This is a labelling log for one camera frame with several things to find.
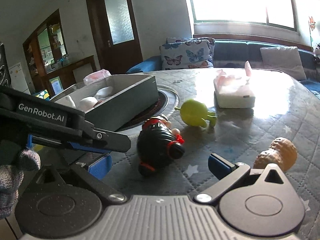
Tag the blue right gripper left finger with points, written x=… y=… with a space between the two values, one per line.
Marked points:
x=100 y=168

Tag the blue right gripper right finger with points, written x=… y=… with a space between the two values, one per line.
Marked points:
x=219 y=166

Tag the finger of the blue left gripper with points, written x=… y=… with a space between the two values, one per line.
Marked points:
x=77 y=146

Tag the green round alien toy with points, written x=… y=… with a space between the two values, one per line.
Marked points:
x=195 y=113

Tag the black red doll toy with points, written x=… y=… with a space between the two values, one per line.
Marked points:
x=158 y=145

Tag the grey knit gloved hand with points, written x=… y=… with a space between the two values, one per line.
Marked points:
x=12 y=176

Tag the white refrigerator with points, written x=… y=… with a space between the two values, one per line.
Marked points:
x=18 y=81

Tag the white plush toy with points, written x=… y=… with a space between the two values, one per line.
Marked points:
x=85 y=100

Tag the brown display cabinet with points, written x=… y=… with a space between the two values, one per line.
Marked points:
x=49 y=64

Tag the grey storage box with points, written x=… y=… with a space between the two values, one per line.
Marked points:
x=131 y=94

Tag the tan peanut shaped toy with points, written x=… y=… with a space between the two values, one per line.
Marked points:
x=281 y=152

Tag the pink tissue pack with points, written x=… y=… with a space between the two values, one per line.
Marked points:
x=96 y=76

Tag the open tissue pack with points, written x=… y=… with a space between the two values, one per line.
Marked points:
x=234 y=90

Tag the round black turntable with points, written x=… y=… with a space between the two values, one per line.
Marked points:
x=167 y=101

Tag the brown wooden door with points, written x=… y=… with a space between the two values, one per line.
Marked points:
x=115 y=34

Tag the blue sofa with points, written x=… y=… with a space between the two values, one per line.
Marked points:
x=233 y=54

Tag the butterfly print pillow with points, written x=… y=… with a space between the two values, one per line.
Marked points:
x=187 y=53

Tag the grey cushion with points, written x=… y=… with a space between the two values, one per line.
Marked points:
x=285 y=59

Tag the window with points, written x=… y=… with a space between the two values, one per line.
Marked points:
x=275 y=13

